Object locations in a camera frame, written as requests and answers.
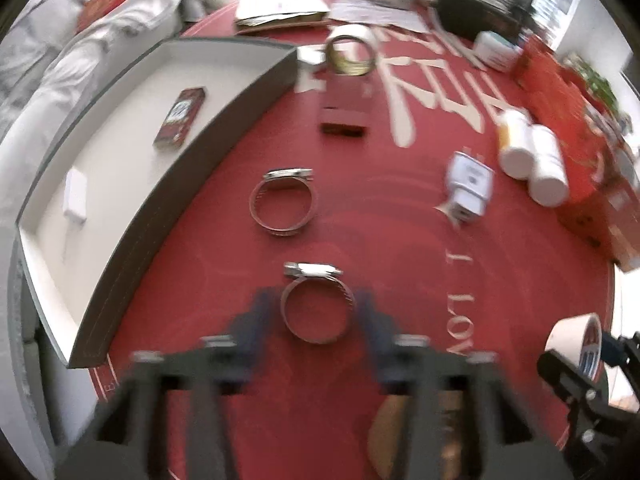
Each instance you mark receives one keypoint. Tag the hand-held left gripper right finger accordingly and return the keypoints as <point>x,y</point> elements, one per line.
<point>372,332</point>

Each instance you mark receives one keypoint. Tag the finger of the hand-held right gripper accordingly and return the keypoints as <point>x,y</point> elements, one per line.
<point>620,350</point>
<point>565,377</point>

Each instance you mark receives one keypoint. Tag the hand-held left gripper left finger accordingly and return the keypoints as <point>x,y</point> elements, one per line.
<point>257,330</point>

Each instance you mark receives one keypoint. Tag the beige tape roll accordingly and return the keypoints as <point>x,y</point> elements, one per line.
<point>570,335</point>

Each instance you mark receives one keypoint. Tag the round wooden disc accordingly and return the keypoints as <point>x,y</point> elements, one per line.
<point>392,435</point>

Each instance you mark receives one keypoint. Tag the white charger plug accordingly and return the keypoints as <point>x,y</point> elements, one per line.
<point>467,182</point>

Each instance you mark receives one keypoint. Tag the grey tray with white inside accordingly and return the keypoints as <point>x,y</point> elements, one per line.
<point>130,175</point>

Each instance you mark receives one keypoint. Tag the plain red small box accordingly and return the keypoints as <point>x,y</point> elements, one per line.
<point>342,110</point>

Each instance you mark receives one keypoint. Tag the red patterned card box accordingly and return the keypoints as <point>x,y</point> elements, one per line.
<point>180,117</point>

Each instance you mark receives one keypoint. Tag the small white box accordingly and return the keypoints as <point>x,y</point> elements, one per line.
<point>75,195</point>

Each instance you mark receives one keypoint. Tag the clear tape roll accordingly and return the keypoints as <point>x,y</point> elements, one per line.
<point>350,31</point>

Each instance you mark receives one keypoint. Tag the white pill bottle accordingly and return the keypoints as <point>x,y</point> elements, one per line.
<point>515,145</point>
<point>547,170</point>

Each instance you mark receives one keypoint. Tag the stack of red boxes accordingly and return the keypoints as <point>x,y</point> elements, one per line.
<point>575,135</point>

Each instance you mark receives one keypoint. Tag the small white block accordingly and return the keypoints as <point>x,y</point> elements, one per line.
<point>311,59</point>

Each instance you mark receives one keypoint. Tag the white jar with teal lid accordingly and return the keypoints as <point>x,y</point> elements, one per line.
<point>495,50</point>

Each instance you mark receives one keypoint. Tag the grey covered sofa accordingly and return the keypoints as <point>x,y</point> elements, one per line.
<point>75,75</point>

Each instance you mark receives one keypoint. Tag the pile of papers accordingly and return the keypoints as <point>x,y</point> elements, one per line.
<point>280,7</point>

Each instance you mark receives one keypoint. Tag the black box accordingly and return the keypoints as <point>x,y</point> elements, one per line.
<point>475,12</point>

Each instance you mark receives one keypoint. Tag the red embroidered cushion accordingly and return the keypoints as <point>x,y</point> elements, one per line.
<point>107,0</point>

